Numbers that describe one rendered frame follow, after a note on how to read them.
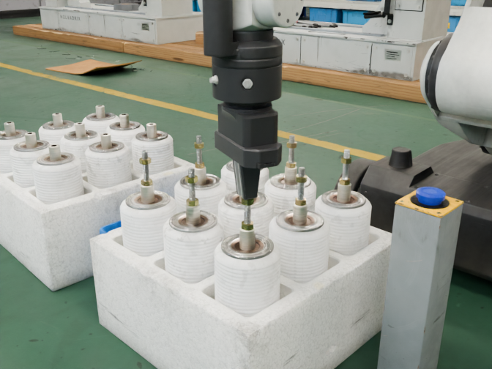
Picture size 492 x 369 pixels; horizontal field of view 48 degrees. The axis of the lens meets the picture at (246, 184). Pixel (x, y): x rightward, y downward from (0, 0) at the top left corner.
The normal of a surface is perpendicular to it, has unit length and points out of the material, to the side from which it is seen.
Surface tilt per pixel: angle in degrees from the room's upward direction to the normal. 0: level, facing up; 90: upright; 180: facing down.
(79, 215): 90
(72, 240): 90
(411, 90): 90
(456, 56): 53
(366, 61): 90
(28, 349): 0
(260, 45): 45
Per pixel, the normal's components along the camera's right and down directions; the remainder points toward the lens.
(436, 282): 0.72, 0.26
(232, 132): -0.89, 0.17
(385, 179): -0.48, -0.45
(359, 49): -0.67, 0.28
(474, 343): 0.00, -0.93
